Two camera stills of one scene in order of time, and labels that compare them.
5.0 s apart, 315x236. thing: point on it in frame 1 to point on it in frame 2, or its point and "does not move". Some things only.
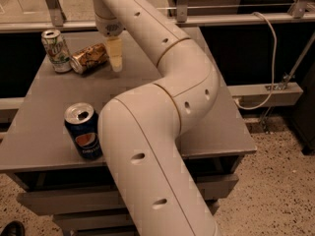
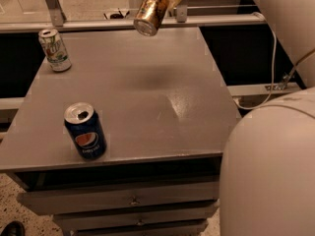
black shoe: (14, 228) does not move
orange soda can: (89, 57) to (153, 6)
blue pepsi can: (82, 123) does not move
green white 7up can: (56, 50) does not move
